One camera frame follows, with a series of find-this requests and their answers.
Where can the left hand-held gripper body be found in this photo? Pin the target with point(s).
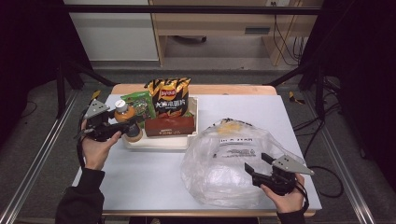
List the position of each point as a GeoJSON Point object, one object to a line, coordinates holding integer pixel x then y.
{"type": "Point", "coordinates": [98, 127]}

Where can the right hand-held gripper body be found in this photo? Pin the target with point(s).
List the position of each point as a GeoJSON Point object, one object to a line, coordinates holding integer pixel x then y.
{"type": "Point", "coordinates": [280, 177]}

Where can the orange drink bottle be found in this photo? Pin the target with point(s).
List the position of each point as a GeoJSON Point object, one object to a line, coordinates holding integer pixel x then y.
{"type": "Point", "coordinates": [126, 113]}

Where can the green snack packet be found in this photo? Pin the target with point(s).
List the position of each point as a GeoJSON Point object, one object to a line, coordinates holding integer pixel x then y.
{"type": "Point", "coordinates": [140, 105]}

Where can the clear plastic bag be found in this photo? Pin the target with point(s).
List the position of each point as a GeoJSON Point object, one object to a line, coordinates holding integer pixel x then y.
{"type": "Point", "coordinates": [224, 168]}

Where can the white plastic bin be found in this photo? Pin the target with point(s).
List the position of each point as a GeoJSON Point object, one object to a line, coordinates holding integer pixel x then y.
{"type": "Point", "coordinates": [162, 141]}

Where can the brown rectangular box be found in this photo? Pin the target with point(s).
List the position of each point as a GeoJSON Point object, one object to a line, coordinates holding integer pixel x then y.
{"type": "Point", "coordinates": [169, 126]}

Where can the black orange chip bag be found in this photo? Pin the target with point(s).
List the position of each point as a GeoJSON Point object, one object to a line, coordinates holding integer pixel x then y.
{"type": "Point", "coordinates": [169, 98]}

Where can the person's left hand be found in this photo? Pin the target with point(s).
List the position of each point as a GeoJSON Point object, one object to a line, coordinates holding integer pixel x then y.
{"type": "Point", "coordinates": [96, 152]}

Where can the person's right hand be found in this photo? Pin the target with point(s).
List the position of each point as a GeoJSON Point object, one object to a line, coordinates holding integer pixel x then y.
{"type": "Point", "coordinates": [289, 200]}

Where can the yellow black floor tape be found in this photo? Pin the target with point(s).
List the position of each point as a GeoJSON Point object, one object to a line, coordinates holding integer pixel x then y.
{"type": "Point", "coordinates": [96, 94]}
{"type": "Point", "coordinates": [294, 98]}

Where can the black metal stand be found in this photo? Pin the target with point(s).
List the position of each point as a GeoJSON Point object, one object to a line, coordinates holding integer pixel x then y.
{"type": "Point", "coordinates": [319, 90]}
{"type": "Point", "coordinates": [60, 87]}

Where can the white table cover sheet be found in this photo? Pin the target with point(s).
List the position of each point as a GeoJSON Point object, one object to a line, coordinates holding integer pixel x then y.
{"type": "Point", "coordinates": [146, 180]}

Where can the white cabinet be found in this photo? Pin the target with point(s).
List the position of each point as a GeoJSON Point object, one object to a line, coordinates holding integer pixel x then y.
{"type": "Point", "coordinates": [115, 34]}

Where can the wooden desk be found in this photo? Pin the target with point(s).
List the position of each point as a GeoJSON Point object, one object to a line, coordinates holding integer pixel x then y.
{"type": "Point", "coordinates": [218, 23]}

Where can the aluminium floor rail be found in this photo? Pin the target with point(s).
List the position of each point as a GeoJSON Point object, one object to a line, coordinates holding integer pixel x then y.
{"type": "Point", "coordinates": [342, 168]}
{"type": "Point", "coordinates": [37, 158]}

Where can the black horizontal frame bar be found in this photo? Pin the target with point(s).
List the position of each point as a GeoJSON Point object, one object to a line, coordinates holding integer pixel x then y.
{"type": "Point", "coordinates": [186, 9]}

